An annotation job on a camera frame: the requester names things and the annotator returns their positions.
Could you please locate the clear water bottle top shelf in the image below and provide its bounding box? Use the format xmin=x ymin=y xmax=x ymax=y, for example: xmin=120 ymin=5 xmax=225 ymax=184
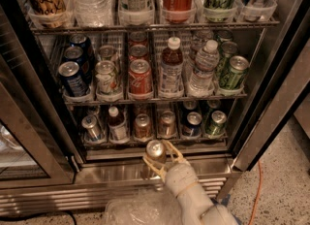
xmin=74 ymin=0 xmax=111 ymax=27

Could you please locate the rear blue Pepsi can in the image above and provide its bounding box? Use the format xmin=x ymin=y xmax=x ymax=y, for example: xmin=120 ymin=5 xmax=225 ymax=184
xmin=69 ymin=34 xmax=95 ymax=64

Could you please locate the top wire shelf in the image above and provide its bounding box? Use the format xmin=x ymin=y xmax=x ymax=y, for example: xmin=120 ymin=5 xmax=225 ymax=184
xmin=30 ymin=17 xmax=280 ymax=35

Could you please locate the rear white green can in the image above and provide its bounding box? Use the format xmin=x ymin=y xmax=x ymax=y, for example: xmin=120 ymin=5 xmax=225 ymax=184
xmin=98 ymin=45 xmax=121 ymax=72

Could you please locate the middle blue Pepsi can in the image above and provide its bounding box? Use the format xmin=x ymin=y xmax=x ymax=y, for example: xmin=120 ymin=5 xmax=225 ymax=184
xmin=63 ymin=47 xmax=92 ymax=84

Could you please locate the front blue Pepsi can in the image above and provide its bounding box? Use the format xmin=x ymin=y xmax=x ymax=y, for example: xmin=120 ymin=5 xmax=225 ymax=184
xmin=58 ymin=61 xmax=89 ymax=97

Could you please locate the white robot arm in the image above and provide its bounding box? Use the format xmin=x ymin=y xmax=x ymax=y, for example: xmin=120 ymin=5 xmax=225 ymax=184
xmin=142 ymin=140 xmax=238 ymax=225

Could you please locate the white green can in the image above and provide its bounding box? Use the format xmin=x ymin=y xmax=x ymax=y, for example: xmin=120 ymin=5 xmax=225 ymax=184
xmin=95 ymin=60 xmax=118 ymax=94
xmin=98 ymin=45 xmax=121 ymax=72

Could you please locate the front water bottle middle shelf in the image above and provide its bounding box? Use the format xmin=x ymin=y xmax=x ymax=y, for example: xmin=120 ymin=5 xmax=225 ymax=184
xmin=188 ymin=40 xmax=220 ymax=97

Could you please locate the silver can bottom shelf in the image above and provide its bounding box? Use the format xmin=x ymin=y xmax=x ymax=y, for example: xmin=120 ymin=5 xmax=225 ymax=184
xmin=81 ymin=115 xmax=103 ymax=142

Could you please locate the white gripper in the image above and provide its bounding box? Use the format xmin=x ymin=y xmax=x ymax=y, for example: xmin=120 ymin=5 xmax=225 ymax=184
xmin=142 ymin=140 xmax=199 ymax=194

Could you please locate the rear blue can bottom shelf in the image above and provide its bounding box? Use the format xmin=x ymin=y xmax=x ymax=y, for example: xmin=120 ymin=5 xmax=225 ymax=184
xmin=182 ymin=101 xmax=198 ymax=113

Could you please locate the small tea bottle bottom shelf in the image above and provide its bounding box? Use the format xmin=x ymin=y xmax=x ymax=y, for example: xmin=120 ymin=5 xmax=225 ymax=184
xmin=108 ymin=106 xmax=127 ymax=141

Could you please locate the rear red Coke can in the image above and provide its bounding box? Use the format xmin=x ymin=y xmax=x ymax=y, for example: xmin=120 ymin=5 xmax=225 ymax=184
xmin=129 ymin=31 xmax=148 ymax=47

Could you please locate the rear green can middle shelf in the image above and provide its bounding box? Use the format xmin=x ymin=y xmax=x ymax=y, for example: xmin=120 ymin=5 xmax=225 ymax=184
xmin=215 ymin=29 xmax=233 ymax=44

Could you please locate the clear plastic bin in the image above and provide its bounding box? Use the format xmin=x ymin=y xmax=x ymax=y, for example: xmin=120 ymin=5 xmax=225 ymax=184
xmin=104 ymin=189 xmax=183 ymax=225

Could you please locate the orange extension cable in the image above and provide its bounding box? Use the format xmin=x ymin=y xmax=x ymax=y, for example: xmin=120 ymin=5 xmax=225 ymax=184
xmin=247 ymin=160 xmax=264 ymax=225

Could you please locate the wire shelf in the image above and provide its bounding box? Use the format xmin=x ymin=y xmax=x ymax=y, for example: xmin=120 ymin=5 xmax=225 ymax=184
xmin=82 ymin=134 xmax=226 ymax=147
xmin=63 ymin=91 xmax=247 ymax=106
xmin=30 ymin=17 xmax=280 ymax=35

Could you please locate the middle wire shelf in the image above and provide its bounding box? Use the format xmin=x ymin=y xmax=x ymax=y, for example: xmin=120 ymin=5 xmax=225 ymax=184
xmin=63 ymin=91 xmax=247 ymax=106

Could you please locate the middle red Coke can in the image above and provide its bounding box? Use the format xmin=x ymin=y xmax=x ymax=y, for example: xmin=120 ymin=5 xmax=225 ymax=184
xmin=129 ymin=45 xmax=149 ymax=61

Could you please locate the rear green can bottom shelf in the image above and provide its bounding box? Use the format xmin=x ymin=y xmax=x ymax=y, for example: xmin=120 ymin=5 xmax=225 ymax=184
xmin=202 ymin=100 xmax=221 ymax=119

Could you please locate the front white green can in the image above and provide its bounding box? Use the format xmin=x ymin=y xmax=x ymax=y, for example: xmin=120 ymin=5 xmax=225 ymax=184
xmin=95 ymin=60 xmax=118 ymax=94

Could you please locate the red coke can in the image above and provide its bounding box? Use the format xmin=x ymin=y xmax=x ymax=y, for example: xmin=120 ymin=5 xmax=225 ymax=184
xmin=129 ymin=45 xmax=149 ymax=61
xmin=129 ymin=31 xmax=148 ymax=47
xmin=129 ymin=59 xmax=152 ymax=94

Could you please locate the stainless steel fridge cabinet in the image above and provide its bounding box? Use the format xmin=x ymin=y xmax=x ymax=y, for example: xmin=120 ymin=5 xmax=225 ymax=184
xmin=0 ymin=0 xmax=310 ymax=216

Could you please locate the front green can bottom shelf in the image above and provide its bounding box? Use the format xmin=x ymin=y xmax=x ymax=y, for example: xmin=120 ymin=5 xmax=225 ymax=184
xmin=205 ymin=111 xmax=227 ymax=136

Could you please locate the front blue can bottom shelf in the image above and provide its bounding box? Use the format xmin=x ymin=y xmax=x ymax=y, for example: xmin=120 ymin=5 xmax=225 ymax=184
xmin=182 ymin=112 xmax=202 ymax=137

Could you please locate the front green can middle shelf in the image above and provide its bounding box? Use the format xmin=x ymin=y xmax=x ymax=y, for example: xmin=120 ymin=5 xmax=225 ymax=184
xmin=219 ymin=55 xmax=249 ymax=90

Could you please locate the open fridge door right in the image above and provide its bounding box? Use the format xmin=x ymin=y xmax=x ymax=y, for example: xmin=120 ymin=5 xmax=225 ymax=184
xmin=215 ymin=38 xmax=310 ymax=202

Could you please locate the blue pepsi can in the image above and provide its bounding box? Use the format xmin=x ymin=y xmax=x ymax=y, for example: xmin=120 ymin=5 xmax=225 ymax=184
xmin=69 ymin=34 xmax=95 ymax=64
xmin=63 ymin=47 xmax=92 ymax=84
xmin=58 ymin=61 xmax=89 ymax=97

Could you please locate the bottom wire shelf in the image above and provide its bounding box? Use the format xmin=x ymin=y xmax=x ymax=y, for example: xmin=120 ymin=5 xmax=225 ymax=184
xmin=82 ymin=134 xmax=226 ymax=147

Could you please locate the brown tea bottle middle shelf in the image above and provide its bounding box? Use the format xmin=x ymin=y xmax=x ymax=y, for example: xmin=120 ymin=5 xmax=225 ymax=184
xmin=159 ymin=37 xmax=183 ymax=97

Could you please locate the rear water bottle middle shelf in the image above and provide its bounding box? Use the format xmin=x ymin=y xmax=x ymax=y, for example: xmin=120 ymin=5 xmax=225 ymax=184
xmin=189 ymin=29 xmax=214 ymax=60

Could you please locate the front red Coke can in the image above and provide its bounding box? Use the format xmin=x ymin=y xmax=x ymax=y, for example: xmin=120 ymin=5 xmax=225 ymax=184
xmin=129 ymin=59 xmax=152 ymax=94

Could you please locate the glass fridge door left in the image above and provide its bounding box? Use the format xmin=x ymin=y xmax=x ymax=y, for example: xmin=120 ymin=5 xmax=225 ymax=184
xmin=0 ymin=7 xmax=74 ymax=189

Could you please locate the black power cable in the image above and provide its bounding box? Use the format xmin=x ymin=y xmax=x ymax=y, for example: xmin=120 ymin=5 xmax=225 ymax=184
xmin=0 ymin=209 xmax=78 ymax=225

